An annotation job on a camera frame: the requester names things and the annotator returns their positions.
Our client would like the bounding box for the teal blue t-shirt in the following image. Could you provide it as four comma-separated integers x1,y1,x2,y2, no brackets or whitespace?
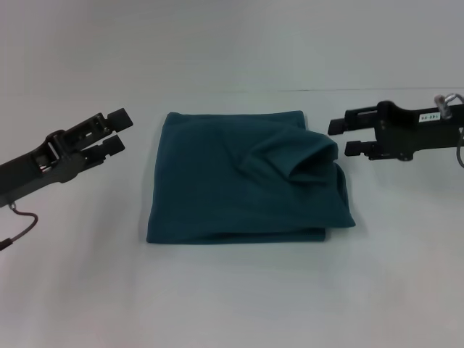
145,110,357,244

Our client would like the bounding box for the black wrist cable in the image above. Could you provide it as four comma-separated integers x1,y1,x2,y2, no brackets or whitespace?
0,202,39,252
455,125,464,172

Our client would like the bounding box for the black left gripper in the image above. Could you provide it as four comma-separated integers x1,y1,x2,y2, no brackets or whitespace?
0,107,133,208

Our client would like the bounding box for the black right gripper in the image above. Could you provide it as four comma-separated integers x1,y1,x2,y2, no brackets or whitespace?
327,100,464,162

